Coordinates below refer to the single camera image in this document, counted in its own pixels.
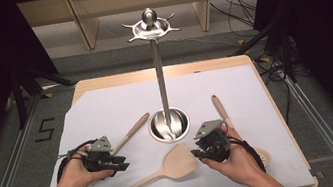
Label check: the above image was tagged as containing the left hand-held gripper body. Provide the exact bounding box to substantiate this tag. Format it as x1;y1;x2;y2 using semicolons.
80;134;125;180

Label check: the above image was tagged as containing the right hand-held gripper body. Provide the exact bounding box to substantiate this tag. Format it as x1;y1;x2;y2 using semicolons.
191;117;234;166

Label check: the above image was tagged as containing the beige solid spatula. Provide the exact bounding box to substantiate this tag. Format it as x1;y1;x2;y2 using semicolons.
83;141;204;187

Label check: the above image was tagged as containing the beige slotted spatula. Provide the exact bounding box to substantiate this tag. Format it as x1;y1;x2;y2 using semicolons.
105;111;156;157

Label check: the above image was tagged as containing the beige perforated skimmer spoon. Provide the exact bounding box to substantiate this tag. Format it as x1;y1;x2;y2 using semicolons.
210;87;273;175

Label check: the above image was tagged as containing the metal utensil stand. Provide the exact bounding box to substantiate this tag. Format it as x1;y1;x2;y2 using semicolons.
119;3;199;148

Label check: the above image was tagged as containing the person's left hand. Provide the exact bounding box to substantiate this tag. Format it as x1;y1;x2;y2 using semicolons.
51;142;117;187

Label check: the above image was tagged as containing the person's right hand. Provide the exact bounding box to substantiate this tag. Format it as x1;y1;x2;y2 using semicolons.
197;119;266;187

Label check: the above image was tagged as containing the white paper sheet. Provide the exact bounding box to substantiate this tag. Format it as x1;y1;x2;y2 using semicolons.
32;56;317;187

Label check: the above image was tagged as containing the black tripod stand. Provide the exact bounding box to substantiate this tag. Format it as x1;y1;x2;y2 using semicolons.
224;16;299;93
7;54;83;131

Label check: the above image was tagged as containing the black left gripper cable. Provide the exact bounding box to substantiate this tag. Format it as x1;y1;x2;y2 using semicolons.
33;138;106;187

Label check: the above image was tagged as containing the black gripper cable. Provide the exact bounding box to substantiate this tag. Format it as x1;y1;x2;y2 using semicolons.
33;138;106;187
229;134;267;178

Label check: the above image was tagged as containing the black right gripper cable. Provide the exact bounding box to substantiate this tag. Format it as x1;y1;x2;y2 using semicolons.
229;134;267;178

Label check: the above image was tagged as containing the black floor cable bundle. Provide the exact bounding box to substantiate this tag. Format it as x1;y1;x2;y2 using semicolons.
253;49;296;128

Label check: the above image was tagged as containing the thin white floor cable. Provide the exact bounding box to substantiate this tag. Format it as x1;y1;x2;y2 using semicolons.
159;27;240;59

